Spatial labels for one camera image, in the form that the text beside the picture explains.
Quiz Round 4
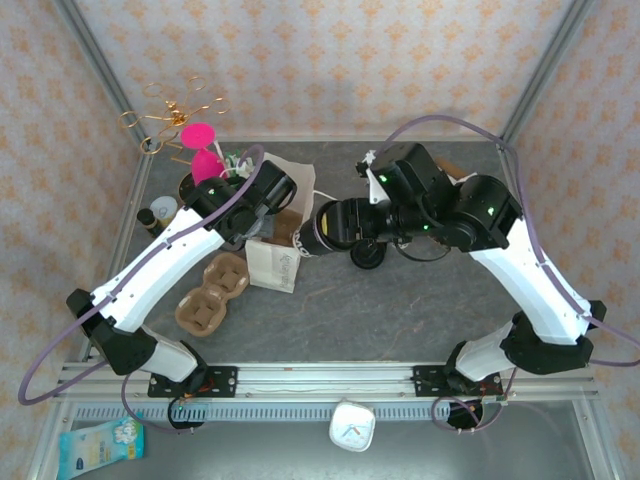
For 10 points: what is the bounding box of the aluminium back frame bar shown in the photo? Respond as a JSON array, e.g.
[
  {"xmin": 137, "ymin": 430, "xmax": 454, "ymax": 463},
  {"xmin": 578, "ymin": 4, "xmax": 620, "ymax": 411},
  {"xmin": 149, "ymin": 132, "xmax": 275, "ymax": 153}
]
[{"xmin": 214, "ymin": 132, "xmax": 501, "ymax": 144}]

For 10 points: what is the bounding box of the small dark bottle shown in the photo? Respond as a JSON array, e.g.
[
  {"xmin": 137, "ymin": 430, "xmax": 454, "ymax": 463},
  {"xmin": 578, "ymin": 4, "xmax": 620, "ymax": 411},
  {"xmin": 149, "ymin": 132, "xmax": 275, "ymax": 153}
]
[{"xmin": 137, "ymin": 208, "xmax": 162, "ymax": 238}]

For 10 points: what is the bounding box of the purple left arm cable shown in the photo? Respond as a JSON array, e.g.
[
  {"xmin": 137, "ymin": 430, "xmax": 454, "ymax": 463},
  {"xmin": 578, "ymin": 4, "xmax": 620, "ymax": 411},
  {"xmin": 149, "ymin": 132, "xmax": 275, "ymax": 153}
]
[{"xmin": 17, "ymin": 144, "xmax": 266, "ymax": 436}]

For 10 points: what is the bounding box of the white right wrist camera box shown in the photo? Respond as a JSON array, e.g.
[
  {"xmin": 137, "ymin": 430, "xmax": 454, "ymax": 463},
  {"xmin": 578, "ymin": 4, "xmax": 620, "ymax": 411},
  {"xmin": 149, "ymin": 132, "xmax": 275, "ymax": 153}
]
[{"xmin": 355, "ymin": 148, "xmax": 390, "ymax": 205}]

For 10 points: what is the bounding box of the aluminium front frame rail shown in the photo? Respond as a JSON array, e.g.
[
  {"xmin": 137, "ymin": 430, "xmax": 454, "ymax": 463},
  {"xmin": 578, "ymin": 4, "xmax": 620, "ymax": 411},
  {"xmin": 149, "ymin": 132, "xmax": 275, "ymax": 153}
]
[{"xmin": 52, "ymin": 360, "xmax": 599, "ymax": 401}]

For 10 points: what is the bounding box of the gold pull-tab tin can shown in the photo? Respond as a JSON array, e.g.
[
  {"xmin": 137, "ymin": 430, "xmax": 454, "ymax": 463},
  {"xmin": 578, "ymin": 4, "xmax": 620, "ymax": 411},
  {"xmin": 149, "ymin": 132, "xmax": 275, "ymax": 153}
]
[{"xmin": 148, "ymin": 195, "xmax": 180, "ymax": 225}]

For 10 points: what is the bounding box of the black paper cup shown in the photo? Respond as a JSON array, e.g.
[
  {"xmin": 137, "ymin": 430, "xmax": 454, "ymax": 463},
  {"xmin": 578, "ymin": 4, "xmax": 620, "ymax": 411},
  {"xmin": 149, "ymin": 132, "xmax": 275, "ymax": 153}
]
[{"xmin": 294, "ymin": 199, "xmax": 351, "ymax": 260}]

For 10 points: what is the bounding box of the blue wet wipes pack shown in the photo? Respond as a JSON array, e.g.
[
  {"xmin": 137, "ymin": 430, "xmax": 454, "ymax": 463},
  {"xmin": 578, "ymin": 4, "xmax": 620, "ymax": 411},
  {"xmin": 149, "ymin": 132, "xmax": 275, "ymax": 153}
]
[{"xmin": 58, "ymin": 412, "xmax": 147, "ymax": 480}]

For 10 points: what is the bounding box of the aluminium right side rail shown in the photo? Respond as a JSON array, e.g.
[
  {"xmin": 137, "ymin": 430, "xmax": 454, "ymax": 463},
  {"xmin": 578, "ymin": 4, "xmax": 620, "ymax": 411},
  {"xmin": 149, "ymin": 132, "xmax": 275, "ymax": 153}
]
[{"xmin": 497, "ymin": 142, "xmax": 572, "ymax": 360}]

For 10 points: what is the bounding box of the stack of black cup lids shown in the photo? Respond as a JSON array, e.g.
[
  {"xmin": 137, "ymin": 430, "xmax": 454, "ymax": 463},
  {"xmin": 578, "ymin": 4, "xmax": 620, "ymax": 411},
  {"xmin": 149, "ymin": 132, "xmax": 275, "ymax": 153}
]
[{"xmin": 349, "ymin": 239, "xmax": 387, "ymax": 271}]

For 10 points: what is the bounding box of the aluminium frame post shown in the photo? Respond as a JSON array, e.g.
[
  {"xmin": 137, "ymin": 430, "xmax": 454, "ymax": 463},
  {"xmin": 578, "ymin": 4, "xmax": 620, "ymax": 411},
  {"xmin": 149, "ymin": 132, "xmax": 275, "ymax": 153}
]
[
  {"xmin": 52, "ymin": 0, "xmax": 151, "ymax": 156},
  {"xmin": 499, "ymin": 0, "xmax": 599, "ymax": 149}
]

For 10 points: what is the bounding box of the grey slotted cable duct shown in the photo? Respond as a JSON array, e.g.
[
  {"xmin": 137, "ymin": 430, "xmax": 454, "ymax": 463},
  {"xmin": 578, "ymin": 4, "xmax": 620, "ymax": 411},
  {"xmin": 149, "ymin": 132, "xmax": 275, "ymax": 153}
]
[{"xmin": 72, "ymin": 402, "xmax": 484, "ymax": 422}]

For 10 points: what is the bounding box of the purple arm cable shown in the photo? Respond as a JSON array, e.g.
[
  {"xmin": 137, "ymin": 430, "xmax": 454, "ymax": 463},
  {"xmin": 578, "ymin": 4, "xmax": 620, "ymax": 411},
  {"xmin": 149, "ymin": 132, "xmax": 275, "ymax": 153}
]
[
  {"xmin": 377, "ymin": 113, "xmax": 640, "ymax": 434},
  {"xmin": 17, "ymin": 144, "xmax": 266, "ymax": 436}
]

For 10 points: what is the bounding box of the gold wire glass stand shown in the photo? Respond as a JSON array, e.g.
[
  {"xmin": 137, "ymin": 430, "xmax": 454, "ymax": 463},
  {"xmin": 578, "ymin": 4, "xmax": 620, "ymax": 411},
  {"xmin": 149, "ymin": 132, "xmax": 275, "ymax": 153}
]
[{"xmin": 118, "ymin": 74, "xmax": 232, "ymax": 211}]

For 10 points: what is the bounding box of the aluminium left frame post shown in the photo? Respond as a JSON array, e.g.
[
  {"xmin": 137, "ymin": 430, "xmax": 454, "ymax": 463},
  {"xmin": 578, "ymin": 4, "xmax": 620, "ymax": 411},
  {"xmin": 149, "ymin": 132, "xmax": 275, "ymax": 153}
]
[{"xmin": 52, "ymin": 0, "xmax": 151, "ymax": 156}]

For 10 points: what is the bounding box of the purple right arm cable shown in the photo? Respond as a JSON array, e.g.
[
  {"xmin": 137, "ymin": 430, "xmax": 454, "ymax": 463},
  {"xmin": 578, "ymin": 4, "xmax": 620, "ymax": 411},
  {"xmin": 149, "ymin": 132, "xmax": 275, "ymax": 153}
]
[{"xmin": 377, "ymin": 113, "xmax": 640, "ymax": 434}]

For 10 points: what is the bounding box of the aluminium right frame post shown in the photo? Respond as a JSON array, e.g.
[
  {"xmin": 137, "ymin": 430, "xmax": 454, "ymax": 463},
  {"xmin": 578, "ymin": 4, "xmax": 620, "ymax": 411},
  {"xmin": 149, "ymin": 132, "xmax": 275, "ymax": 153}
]
[{"xmin": 499, "ymin": 0, "xmax": 599, "ymax": 149}]

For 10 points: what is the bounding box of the white printed paper gift bag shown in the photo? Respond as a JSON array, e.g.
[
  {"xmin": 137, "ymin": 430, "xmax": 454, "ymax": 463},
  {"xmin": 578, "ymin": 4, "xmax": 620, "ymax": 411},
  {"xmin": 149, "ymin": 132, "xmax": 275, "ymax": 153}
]
[{"xmin": 243, "ymin": 152, "xmax": 329, "ymax": 296}]

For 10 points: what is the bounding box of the white square clock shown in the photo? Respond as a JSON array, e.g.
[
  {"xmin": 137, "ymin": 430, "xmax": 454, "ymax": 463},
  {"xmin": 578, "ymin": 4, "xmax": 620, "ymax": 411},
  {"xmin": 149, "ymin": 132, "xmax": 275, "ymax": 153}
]
[{"xmin": 328, "ymin": 398, "xmax": 377, "ymax": 454}]

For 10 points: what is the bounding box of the pink plastic goblet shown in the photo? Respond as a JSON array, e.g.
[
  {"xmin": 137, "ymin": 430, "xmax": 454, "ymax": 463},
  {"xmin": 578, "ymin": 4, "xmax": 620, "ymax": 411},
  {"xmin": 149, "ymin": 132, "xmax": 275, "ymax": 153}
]
[{"xmin": 179, "ymin": 122, "xmax": 226, "ymax": 186}]

